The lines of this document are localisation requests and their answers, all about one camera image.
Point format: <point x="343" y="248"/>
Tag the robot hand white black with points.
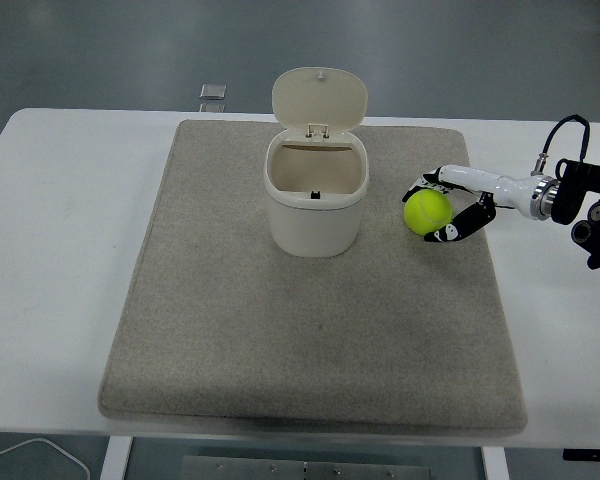
<point x="510" y="189"/>

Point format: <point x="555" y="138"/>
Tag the yellow-green tennis ball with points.
<point x="427" y="212"/>

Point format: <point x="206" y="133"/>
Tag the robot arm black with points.
<point x="570" y="200"/>

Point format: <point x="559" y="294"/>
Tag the cream lidded plastic bin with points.
<point x="310" y="225"/>

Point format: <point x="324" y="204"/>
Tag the beige fabric table mat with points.
<point x="280" y="325"/>

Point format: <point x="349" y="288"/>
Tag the white table leg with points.
<point x="495" y="465"/>
<point x="116" y="457"/>

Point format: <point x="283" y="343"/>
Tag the black table control panel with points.
<point x="590" y="454"/>

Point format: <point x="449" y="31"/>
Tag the metal floor socket plate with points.
<point x="213" y="91"/>
<point x="211" y="107"/>

